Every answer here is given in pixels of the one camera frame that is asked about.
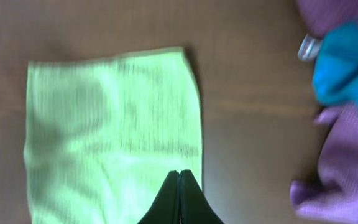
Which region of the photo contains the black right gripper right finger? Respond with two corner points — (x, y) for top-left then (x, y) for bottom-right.
(180, 170), (223, 224)

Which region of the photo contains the light green microfiber cloth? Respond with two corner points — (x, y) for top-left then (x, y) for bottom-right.
(24, 47), (203, 223)

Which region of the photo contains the blue microfiber cloth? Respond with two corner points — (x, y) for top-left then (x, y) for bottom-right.
(313, 22), (358, 106)

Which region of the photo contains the white cloth label tag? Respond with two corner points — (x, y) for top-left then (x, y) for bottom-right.
(298, 34), (323, 61)

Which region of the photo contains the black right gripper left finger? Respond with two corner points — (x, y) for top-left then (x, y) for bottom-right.
(139, 171), (180, 224)

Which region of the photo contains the purple microfiber cloth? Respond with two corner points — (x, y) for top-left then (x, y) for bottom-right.
(296, 0), (358, 37)
(290, 104), (358, 223)

